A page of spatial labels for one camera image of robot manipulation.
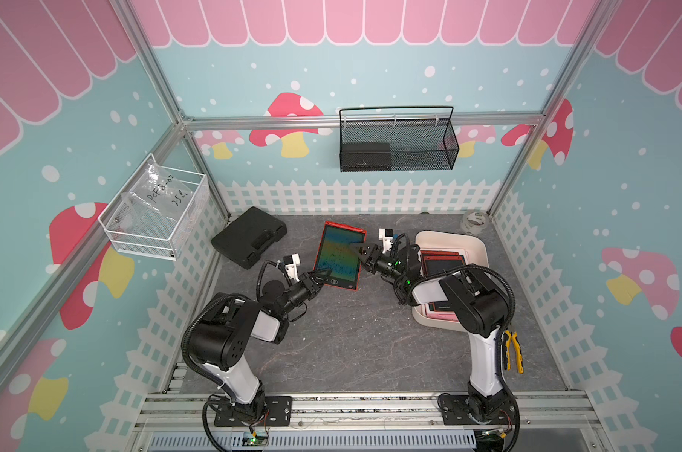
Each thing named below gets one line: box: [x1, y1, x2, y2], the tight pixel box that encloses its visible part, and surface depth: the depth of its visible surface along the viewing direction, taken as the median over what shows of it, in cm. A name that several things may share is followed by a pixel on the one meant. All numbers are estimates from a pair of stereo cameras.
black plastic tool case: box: [211, 206, 288, 270], surface depth 109 cm
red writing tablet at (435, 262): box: [420, 250, 467, 278], surface depth 105 cm
